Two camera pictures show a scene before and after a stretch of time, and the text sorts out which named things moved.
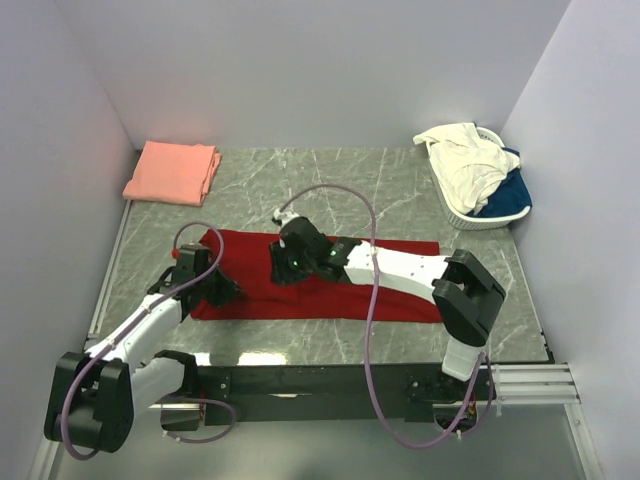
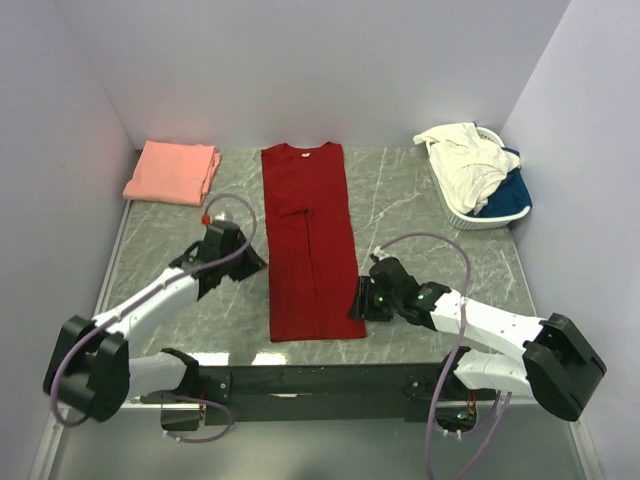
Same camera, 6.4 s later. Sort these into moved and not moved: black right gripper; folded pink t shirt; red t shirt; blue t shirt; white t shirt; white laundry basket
Moved: red t shirt; black right gripper
Not moved: folded pink t shirt; blue t shirt; white t shirt; white laundry basket
